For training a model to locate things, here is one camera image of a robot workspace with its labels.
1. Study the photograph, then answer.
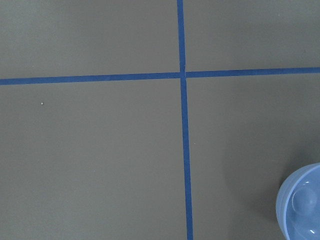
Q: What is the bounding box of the blue bowl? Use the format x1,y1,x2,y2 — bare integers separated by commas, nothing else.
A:
275,163,320,240

